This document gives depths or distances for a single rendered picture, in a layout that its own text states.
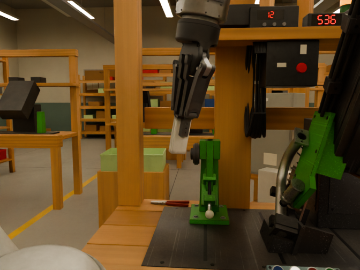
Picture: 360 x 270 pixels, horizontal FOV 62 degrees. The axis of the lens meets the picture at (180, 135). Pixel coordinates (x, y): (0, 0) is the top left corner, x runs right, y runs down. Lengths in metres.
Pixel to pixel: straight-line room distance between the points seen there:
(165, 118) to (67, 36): 10.94
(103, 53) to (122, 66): 10.32
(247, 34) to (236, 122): 0.32
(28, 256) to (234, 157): 0.95
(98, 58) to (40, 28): 2.36
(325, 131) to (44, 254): 0.69
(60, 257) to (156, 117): 1.00
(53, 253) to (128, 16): 1.02
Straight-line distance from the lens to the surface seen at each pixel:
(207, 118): 1.24
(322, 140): 0.84
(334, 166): 0.87
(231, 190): 1.21
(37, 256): 0.32
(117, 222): 1.12
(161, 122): 1.26
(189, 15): 0.53
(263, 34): 1.07
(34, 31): 12.66
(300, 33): 1.10
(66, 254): 0.32
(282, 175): 0.97
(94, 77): 11.52
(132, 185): 1.23
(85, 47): 11.76
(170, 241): 0.91
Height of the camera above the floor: 1.30
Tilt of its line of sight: 6 degrees down
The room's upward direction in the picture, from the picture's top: straight up
